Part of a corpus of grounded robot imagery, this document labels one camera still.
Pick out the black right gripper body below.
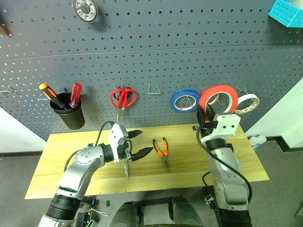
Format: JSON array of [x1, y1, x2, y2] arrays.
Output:
[[192, 120, 219, 137]]

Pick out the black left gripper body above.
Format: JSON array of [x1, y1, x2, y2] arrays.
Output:
[[118, 134, 133, 163]]

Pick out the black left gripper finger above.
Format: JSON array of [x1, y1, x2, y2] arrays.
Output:
[[127, 130, 143, 141], [130, 146, 155, 163]]

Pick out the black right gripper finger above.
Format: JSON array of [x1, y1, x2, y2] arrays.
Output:
[[196, 105, 206, 124], [205, 103, 216, 123]]

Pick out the orange black needle-nose pliers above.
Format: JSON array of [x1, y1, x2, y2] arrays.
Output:
[[152, 137, 171, 173]]

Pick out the black handled scissors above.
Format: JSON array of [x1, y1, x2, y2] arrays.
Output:
[[122, 153, 131, 181]]

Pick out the red tape roll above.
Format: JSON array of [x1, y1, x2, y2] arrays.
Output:
[[198, 84, 239, 119]]

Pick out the blue tape roll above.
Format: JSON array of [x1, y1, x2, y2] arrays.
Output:
[[169, 89, 200, 114]]

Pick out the white tape roll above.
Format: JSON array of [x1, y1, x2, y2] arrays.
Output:
[[234, 93, 260, 115]]

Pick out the grey metal pegboard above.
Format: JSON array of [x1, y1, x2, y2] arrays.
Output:
[[0, 0, 303, 142]]

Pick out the black plastic cup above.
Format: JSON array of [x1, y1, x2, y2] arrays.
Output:
[[49, 92, 86, 130]]

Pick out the dark rounded shape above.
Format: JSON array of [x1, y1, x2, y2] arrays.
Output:
[[171, 195, 205, 227], [110, 201, 141, 227]]

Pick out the cyan foam block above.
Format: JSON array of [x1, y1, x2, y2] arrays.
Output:
[[267, 0, 303, 29]]

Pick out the round silver metal disc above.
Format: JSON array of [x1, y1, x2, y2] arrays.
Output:
[[72, 0, 99, 24]]

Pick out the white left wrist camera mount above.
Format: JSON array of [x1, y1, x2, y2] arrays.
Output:
[[108, 122, 130, 165]]

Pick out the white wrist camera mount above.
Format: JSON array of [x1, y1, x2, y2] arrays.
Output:
[[203, 113, 241, 144], [108, 122, 130, 165]]

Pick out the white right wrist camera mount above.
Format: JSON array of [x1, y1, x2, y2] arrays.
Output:
[[203, 113, 241, 144]]

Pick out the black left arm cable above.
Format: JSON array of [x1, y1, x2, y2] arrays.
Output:
[[63, 121, 116, 173]]

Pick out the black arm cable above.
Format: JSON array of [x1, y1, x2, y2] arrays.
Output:
[[63, 121, 116, 173], [196, 127, 253, 207]]

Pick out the red handled scissors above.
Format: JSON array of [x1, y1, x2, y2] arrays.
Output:
[[109, 87, 138, 122]]

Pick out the silver wire pliers holder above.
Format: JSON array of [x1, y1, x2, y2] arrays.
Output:
[[147, 81, 162, 95]]

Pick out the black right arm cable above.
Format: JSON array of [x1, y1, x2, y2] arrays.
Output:
[[196, 127, 253, 207]]

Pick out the red handled screwdriver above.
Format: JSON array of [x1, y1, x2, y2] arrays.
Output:
[[69, 82, 84, 108]]

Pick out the orange black handled screwdriver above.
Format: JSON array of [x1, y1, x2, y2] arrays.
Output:
[[39, 83, 67, 111]]

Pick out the silver wire hook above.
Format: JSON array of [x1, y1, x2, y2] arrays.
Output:
[[0, 84, 20, 96]]

